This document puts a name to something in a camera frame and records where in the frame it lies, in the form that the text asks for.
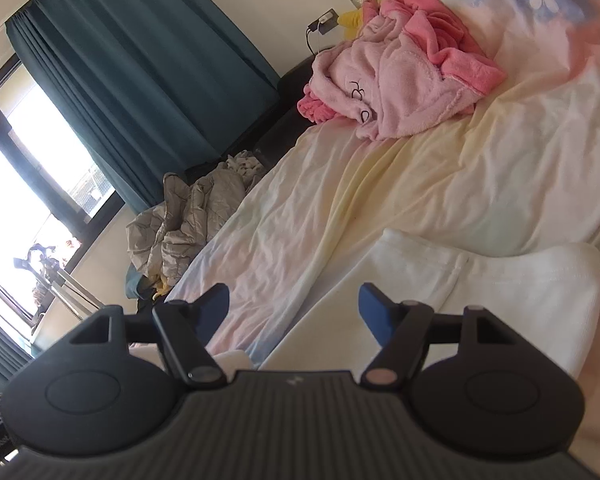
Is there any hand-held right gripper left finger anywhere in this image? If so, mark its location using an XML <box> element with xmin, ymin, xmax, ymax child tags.
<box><xmin>69</xmin><ymin>282</ymin><xmax>231</xmax><ymax>388</ymax></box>

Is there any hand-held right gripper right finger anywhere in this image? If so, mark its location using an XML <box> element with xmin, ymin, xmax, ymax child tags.
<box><xmin>358</xmin><ymin>282</ymin><xmax>523</xmax><ymax>388</ymax></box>

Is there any white garment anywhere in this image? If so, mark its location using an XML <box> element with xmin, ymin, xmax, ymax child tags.
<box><xmin>259</xmin><ymin>227</ymin><xmax>600</xmax><ymax>381</ymax></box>

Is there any teal pillow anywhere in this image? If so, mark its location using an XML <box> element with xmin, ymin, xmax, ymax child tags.
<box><xmin>125</xmin><ymin>265</ymin><xmax>157</xmax><ymax>302</ymax></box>

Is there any grey quilted blanket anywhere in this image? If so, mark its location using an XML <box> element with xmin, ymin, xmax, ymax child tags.
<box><xmin>126</xmin><ymin>162</ymin><xmax>247</xmax><ymax>282</ymax></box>

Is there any white patterned cloth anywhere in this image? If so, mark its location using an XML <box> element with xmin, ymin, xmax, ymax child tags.
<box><xmin>224</xmin><ymin>150</ymin><xmax>267</xmax><ymax>182</ymax></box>

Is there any garment steamer stand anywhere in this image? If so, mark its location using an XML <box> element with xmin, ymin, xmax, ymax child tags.
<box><xmin>12</xmin><ymin>242</ymin><xmax>106</xmax><ymax>322</ymax></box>

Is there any pastel bed sheet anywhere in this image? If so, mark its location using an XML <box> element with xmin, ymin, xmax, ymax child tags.
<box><xmin>165</xmin><ymin>0</ymin><xmax>600</xmax><ymax>480</ymax></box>

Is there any dark sofa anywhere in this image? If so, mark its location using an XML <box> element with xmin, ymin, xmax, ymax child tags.
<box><xmin>185</xmin><ymin>55</ymin><xmax>317</xmax><ymax>187</ymax></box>

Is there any pink fleece robe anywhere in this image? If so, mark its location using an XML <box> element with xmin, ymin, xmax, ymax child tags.
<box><xmin>296</xmin><ymin>0</ymin><xmax>507</xmax><ymax>141</ymax></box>

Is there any dark framed window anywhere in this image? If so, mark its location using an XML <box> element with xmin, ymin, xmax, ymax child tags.
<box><xmin>0</xmin><ymin>54</ymin><xmax>127</xmax><ymax>322</ymax></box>

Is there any yellow plush toy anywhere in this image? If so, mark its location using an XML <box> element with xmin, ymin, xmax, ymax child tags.
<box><xmin>341</xmin><ymin>0</ymin><xmax>381</xmax><ymax>38</ymax></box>

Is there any charger cable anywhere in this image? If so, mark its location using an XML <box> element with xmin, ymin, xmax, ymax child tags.
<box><xmin>305</xmin><ymin>21</ymin><xmax>327</xmax><ymax>57</ymax></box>

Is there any wall outlet with charger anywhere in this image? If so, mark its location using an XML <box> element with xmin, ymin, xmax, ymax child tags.
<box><xmin>316</xmin><ymin>8</ymin><xmax>342</xmax><ymax>34</ymax></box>

